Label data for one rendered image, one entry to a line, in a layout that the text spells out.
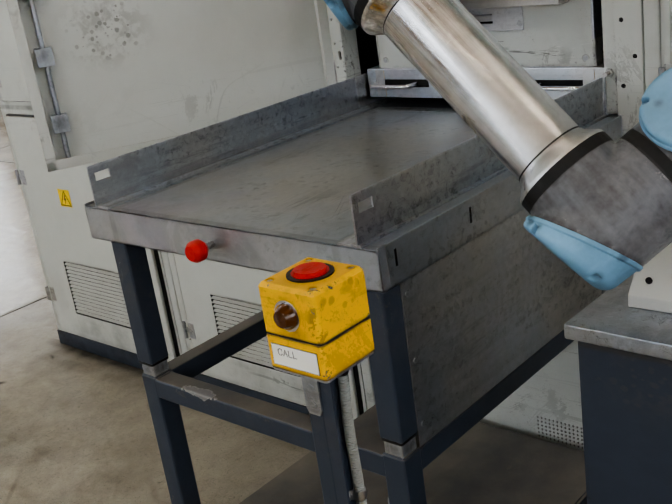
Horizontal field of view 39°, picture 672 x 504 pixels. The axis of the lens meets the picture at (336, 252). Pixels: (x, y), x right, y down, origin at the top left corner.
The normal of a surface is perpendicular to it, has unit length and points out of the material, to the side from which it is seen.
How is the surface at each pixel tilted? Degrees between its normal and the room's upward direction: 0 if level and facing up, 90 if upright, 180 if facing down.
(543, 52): 90
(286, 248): 90
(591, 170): 54
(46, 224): 90
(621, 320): 0
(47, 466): 0
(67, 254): 90
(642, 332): 0
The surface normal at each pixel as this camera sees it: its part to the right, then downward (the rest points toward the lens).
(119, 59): 0.33, 0.27
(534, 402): -0.65, 0.34
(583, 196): -0.36, -0.04
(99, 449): -0.14, -0.93
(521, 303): 0.75, 0.12
